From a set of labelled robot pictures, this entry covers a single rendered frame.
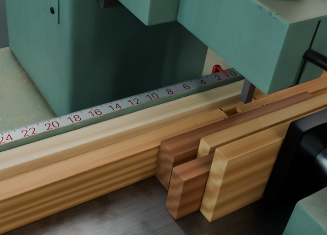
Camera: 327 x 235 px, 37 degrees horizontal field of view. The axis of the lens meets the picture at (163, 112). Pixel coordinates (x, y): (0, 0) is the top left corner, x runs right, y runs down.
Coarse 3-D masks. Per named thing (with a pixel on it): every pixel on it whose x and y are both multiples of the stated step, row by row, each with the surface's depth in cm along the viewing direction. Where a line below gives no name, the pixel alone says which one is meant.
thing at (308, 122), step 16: (320, 112) 41; (288, 128) 40; (304, 128) 39; (320, 128) 40; (288, 144) 40; (304, 144) 40; (320, 144) 42; (288, 160) 41; (304, 160) 42; (320, 160) 42; (272, 176) 43; (288, 176) 42; (304, 176) 44; (320, 176) 46; (272, 192) 44; (288, 192) 44
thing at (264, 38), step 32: (192, 0) 46; (224, 0) 42; (256, 0) 39; (288, 0) 40; (320, 0) 41; (192, 32) 47; (224, 32) 43; (256, 32) 40; (288, 32) 37; (320, 32) 40; (256, 64) 41; (288, 64) 40
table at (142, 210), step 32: (128, 192) 44; (160, 192) 44; (32, 224) 40; (64, 224) 40; (96, 224) 41; (128, 224) 41; (160, 224) 42; (192, 224) 42; (224, 224) 43; (256, 224) 43
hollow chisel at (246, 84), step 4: (244, 80) 47; (248, 80) 47; (244, 84) 48; (248, 84) 47; (252, 84) 47; (244, 88) 48; (248, 88) 47; (252, 88) 47; (244, 92) 48; (248, 92) 48; (252, 92) 48; (240, 96) 49; (244, 96) 48; (248, 96) 48; (252, 96) 48; (244, 100) 48; (248, 100) 48
